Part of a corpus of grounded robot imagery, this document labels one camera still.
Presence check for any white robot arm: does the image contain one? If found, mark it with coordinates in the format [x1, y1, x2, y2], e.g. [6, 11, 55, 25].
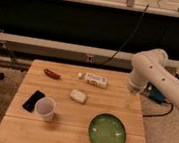
[127, 49, 179, 110]

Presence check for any white plastic bottle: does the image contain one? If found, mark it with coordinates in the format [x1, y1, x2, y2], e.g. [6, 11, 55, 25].
[78, 73, 108, 88]

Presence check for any white soap bar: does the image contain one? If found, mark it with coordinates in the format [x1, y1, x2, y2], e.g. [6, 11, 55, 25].
[69, 89, 87, 104]

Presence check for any red sausage toy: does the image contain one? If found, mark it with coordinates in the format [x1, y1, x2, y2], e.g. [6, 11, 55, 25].
[43, 68, 61, 80]

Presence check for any white plastic cup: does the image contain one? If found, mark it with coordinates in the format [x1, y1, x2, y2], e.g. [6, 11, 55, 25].
[35, 97, 56, 122]

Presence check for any green bowl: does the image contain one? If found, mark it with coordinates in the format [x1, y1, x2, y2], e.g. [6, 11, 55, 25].
[88, 113, 127, 143]

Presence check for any black smartphone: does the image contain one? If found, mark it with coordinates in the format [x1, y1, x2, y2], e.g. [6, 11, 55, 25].
[22, 91, 45, 113]

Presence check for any blue object on floor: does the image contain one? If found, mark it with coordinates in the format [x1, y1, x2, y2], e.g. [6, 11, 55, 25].
[148, 85, 165, 104]

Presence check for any black hanging cable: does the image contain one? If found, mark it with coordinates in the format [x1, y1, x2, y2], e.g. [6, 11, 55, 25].
[102, 0, 151, 71]

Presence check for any black floor cable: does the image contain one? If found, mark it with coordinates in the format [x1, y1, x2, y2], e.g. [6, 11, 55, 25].
[142, 98, 175, 123]

